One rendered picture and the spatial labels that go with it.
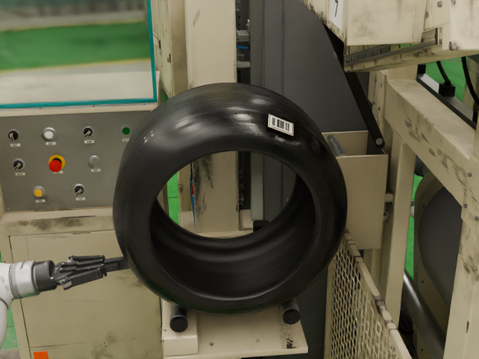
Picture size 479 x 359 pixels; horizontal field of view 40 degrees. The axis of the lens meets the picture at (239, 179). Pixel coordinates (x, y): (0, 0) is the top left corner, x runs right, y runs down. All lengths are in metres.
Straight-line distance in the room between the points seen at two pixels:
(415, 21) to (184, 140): 0.55
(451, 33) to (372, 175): 0.85
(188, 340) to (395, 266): 0.70
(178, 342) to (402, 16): 0.97
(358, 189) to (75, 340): 1.18
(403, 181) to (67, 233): 1.09
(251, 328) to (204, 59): 0.72
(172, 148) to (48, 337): 1.23
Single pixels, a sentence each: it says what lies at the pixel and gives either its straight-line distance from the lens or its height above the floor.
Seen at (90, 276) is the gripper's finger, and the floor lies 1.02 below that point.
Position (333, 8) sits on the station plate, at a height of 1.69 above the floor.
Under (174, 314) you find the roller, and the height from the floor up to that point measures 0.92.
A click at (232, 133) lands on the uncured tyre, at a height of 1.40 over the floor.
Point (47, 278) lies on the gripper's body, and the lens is 1.70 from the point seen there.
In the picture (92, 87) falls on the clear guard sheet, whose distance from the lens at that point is 2.08.
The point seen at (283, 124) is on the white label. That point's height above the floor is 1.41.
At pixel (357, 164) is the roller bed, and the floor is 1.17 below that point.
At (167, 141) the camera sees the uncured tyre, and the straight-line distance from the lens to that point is 1.45.
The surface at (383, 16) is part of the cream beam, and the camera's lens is 1.16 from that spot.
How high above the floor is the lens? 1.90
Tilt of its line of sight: 25 degrees down
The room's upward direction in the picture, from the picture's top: 1 degrees counter-clockwise
